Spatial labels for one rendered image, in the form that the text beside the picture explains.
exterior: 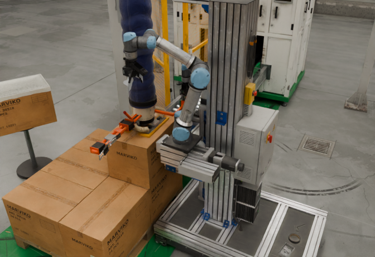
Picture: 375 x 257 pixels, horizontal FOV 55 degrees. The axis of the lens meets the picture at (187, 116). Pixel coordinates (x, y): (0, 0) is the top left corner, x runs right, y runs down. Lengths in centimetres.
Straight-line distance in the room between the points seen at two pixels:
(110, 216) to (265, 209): 137
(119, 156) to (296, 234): 156
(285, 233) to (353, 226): 79
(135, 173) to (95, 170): 45
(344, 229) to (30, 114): 318
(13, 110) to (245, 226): 242
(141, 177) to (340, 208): 198
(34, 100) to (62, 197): 117
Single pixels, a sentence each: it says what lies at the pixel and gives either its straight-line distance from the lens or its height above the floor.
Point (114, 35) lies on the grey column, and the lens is 427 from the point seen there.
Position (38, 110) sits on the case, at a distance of 389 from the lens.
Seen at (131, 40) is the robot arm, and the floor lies 184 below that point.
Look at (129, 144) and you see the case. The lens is 283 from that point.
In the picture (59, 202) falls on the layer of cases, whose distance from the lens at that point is 303.
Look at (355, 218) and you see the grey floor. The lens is 382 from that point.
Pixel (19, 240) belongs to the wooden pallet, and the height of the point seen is 9.
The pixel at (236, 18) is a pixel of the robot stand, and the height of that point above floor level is 194.
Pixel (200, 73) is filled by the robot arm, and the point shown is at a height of 164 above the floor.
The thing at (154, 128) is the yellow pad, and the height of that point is 97.
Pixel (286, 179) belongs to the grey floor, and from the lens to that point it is 406.
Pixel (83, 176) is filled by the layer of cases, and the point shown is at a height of 54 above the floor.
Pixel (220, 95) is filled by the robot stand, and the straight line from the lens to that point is 249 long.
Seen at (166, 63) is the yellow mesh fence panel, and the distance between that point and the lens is 406.
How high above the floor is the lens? 248
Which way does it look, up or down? 29 degrees down
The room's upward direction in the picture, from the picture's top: straight up
